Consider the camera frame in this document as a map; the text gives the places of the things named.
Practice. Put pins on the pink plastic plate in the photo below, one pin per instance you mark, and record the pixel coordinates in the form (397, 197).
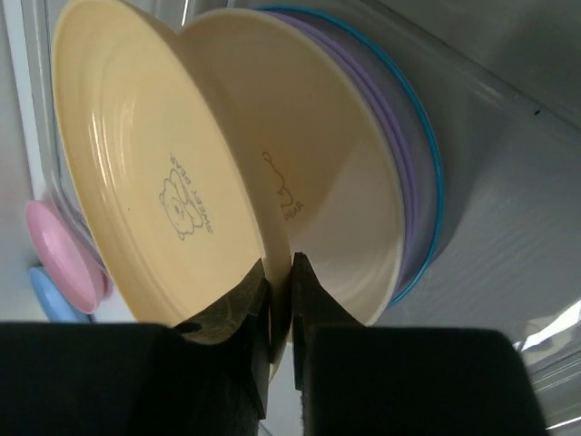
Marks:
(78, 276)

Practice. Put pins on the orange plastic plate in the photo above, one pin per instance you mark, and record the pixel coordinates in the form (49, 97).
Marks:
(175, 195)

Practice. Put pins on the blue plastic plate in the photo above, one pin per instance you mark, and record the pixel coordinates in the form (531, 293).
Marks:
(56, 308)

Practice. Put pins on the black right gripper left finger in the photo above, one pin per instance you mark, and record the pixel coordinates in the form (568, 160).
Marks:
(208, 375)

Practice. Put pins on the cream plastic plate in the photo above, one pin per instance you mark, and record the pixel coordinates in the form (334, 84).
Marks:
(331, 170)

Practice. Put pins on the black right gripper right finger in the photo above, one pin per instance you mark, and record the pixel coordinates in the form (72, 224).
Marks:
(358, 380)

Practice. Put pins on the white watermelon pattern plate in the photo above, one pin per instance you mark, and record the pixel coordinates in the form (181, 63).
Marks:
(399, 108)

